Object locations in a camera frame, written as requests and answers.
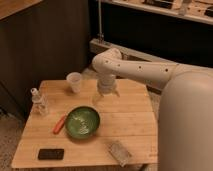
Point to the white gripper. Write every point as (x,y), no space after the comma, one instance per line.
(106,84)

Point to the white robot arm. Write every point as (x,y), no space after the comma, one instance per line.
(185,118)

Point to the clear plastic water bottle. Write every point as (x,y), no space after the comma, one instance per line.
(40,102)

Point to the translucent plastic cup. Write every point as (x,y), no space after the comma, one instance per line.
(74,80)

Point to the green bowl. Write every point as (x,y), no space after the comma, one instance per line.
(82,122)

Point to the orange carrot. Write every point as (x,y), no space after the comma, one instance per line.
(59,125)

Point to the metal shelf rack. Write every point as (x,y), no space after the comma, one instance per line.
(167,37)

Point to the black smartphone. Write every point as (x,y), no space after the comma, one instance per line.
(51,154)

